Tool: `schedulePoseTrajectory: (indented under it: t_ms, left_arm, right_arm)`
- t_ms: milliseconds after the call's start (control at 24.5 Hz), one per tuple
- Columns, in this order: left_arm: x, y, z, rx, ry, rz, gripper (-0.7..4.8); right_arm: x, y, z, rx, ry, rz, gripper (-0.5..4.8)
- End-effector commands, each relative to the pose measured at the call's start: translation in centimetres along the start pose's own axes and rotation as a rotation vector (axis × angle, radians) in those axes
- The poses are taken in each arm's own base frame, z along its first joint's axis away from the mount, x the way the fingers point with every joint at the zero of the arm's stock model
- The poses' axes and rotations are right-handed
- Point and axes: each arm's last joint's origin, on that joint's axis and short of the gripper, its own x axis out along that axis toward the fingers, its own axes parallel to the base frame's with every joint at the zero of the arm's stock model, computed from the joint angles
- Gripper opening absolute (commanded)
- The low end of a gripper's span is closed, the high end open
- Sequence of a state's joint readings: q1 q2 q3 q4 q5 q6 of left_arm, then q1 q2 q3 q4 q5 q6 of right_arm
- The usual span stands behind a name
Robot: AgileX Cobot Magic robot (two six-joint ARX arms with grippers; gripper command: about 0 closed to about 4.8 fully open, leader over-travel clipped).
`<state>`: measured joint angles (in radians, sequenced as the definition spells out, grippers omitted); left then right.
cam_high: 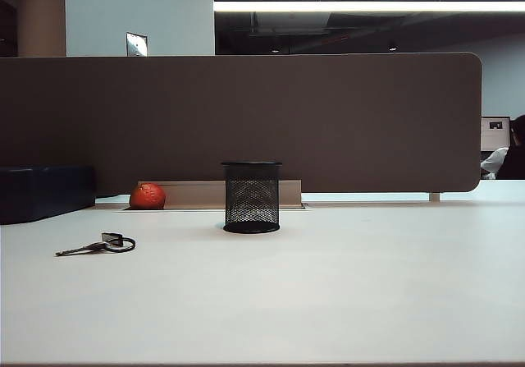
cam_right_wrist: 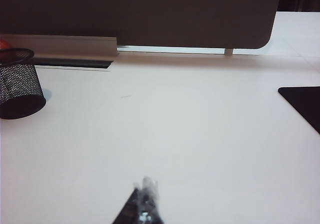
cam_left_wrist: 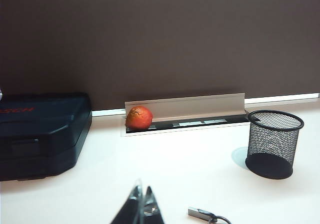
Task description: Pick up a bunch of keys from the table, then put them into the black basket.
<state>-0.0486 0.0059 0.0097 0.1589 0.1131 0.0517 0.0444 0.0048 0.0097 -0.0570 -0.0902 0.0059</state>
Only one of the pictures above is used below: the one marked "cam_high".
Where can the bunch of metal keys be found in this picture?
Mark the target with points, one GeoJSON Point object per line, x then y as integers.
{"type": "Point", "coordinates": [98, 247]}

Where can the black mesh basket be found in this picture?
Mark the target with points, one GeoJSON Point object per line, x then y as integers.
{"type": "Point", "coordinates": [251, 203]}

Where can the brown desk partition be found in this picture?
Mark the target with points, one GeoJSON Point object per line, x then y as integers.
{"type": "Point", "coordinates": [246, 108]}

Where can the orange round fruit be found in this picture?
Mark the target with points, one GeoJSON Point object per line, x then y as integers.
{"type": "Point", "coordinates": [147, 196]}

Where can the long ceiling light strip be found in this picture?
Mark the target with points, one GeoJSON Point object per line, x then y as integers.
{"type": "Point", "coordinates": [369, 6]}

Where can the dark blue case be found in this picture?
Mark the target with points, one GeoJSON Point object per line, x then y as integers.
{"type": "Point", "coordinates": [41, 192]}

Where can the computer monitor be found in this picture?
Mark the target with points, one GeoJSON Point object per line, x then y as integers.
{"type": "Point", "coordinates": [494, 135]}

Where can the seated person with black hair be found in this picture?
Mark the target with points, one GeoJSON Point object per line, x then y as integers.
{"type": "Point", "coordinates": [514, 161]}

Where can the beige round column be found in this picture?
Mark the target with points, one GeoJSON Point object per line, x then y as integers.
{"type": "Point", "coordinates": [41, 14]}

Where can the silver wall plate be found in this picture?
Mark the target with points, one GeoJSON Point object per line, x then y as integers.
{"type": "Point", "coordinates": [136, 44]}

